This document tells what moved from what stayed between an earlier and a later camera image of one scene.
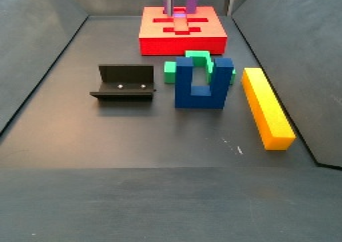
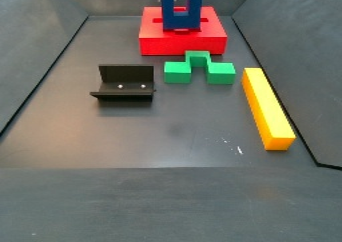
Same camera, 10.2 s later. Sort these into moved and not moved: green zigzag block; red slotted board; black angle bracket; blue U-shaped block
Moved: blue U-shaped block
Not moved: red slotted board; green zigzag block; black angle bracket
